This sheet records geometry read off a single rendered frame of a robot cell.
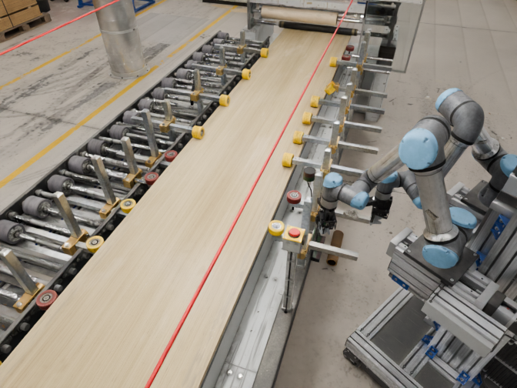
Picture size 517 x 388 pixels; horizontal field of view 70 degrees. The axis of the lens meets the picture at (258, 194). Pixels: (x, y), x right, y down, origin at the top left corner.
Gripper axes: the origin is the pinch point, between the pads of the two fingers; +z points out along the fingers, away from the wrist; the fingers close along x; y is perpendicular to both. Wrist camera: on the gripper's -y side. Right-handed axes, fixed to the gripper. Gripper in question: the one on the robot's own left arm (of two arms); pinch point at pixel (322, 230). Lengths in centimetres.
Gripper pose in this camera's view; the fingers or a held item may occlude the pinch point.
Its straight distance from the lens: 182.0
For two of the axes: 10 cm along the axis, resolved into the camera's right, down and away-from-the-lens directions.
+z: 0.0, 7.4, 6.7
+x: 10.0, -0.1, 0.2
